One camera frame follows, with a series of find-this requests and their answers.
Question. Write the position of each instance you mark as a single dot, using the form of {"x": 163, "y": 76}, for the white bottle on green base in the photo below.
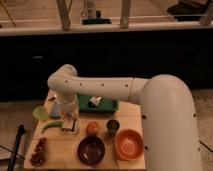
{"x": 90, "y": 15}

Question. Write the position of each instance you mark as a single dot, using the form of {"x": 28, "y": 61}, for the orange bowl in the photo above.
{"x": 128, "y": 145}

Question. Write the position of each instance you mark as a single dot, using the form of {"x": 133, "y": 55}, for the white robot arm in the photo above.
{"x": 170, "y": 131}

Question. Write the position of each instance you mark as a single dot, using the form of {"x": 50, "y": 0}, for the light green plastic cup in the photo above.
{"x": 40, "y": 113}

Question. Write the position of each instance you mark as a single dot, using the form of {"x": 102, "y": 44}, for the orange fruit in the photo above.
{"x": 92, "y": 128}

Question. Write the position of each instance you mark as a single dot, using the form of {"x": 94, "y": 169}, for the green plastic tray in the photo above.
{"x": 105, "y": 106}

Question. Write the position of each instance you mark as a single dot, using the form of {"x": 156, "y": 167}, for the white dish brush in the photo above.
{"x": 94, "y": 101}

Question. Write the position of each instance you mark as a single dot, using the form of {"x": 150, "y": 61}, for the brown grape bunch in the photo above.
{"x": 38, "y": 158}

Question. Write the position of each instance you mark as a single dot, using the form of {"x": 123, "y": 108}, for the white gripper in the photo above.
{"x": 70, "y": 111}

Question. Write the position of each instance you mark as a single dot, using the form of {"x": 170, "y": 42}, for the white paper cup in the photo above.
{"x": 76, "y": 128}

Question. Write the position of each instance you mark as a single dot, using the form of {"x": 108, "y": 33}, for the black pole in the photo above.
{"x": 12, "y": 160}

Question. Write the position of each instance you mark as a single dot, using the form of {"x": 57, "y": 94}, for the dark purple bowl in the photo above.
{"x": 91, "y": 150}

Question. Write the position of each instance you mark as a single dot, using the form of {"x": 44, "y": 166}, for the small metal cup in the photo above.
{"x": 112, "y": 126}

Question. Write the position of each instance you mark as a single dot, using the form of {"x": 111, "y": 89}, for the blue sponge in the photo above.
{"x": 55, "y": 111}

